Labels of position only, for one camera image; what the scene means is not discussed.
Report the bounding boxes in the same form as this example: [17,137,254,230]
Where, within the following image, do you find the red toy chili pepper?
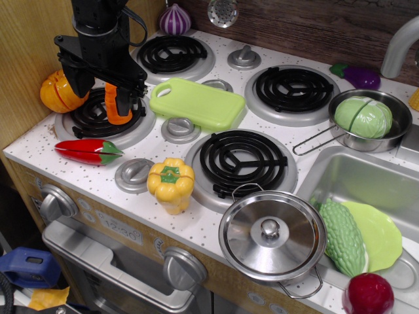
[54,139,124,166]

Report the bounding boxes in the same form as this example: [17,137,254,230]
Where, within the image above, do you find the blue plastic device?
[1,247,61,288]

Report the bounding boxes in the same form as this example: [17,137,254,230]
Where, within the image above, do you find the black back-right burner coil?
[256,67,334,113]

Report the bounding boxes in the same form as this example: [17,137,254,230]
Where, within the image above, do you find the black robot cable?
[119,6,149,48]

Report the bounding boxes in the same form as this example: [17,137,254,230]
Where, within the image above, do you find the green toy bitter gourd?
[319,199,367,277]

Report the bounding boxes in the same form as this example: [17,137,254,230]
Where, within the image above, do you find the orange toy pumpkin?
[39,69,90,114]

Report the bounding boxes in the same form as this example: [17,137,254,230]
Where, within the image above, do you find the green toy cabbage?
[334,96,393,139]

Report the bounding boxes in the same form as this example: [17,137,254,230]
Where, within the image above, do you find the grey left oven dial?
[39,184,79,222]

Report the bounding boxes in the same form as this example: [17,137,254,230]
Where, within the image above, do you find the silver toy sink basin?
[297,147,418,307]

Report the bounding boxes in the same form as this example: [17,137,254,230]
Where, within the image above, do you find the black front-left burner coil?
[70,88,147,139]

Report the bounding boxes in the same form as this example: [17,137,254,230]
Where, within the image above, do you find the light green toy leaf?
[342,201,403,272]

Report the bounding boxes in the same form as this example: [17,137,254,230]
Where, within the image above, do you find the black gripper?
[54,20,147,116]

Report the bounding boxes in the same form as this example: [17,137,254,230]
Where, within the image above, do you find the grey oven door handle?
[43,221,200,313]

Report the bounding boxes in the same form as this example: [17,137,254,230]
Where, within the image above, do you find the orange toy carrot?
[104,82,133,126]

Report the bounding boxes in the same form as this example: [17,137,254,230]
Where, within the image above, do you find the grey front stove knob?
[115,158,155,194]

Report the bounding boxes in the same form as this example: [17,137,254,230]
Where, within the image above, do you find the small steel saucepan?
[293,89,412,156]

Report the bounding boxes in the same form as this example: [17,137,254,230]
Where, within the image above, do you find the grey centre stove knob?
[161,118,201,144]

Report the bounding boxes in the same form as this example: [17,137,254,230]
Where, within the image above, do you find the light green cutting board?
[149,78,246,131]

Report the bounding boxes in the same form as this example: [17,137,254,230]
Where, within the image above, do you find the purple toy eggplant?
[329,63,381,90]

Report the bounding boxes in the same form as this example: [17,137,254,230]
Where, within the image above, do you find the yellow cloth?
[28,287,70,311]

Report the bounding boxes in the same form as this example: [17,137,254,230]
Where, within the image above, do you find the grey knob behind board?
[202,79,233,92]

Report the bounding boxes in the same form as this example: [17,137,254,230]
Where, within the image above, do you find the steel pot with lid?
[219,189,327,299]

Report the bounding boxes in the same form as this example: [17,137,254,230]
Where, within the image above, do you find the black back-left burner coil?
[136,35,208,74]

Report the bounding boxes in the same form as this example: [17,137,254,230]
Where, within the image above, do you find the grey stove knob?
[227,45,261,70]
[115,158,155,194]
[161,118,201,144]

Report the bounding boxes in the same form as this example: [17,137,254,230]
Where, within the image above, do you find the grey oven dial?
[163,247,208,291]
[39,184,79,222]

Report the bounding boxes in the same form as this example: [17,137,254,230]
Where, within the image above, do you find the yellow toy corn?
[408,89,419,111]

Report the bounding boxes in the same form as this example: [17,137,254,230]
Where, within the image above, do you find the purple toy onion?
[158,3,192,35]

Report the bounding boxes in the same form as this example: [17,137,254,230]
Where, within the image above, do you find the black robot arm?
[54,1,147,116]

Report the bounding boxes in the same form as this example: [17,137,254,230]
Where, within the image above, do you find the grey toy faucet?
[380,16,418,79]

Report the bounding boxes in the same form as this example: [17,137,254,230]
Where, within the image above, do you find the yellow toy bell pepper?
[147,158,195,215]

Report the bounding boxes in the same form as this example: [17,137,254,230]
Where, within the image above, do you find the grey back stove knob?
[227,45,261,70]

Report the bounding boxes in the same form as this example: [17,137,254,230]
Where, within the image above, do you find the steel skimmer ladle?
[208,0,239,28]

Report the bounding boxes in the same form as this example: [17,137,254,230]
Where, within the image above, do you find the grey right oven dial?
[163,247,208,291]

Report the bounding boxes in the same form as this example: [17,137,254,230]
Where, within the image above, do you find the red toy apple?
[342,273,395,313]

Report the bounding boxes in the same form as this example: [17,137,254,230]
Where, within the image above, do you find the black front-right burner coil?
[199,130,289,198]

